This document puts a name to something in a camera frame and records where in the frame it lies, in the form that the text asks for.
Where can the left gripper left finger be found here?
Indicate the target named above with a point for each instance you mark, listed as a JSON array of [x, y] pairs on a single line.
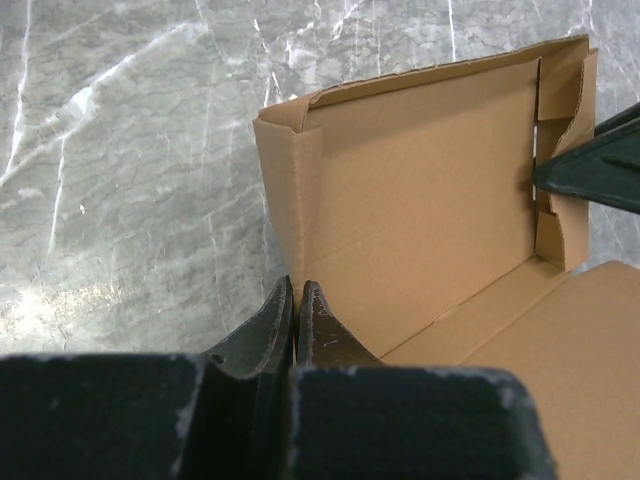
[[263, 342]]

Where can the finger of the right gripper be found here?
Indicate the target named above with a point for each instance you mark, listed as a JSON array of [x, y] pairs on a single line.
[[604, 170]]

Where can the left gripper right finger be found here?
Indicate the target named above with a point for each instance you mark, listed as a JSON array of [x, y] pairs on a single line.
[[322, 339]]

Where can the brown cardboard box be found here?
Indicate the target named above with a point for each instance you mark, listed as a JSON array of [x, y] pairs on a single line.
[[410, 199]]

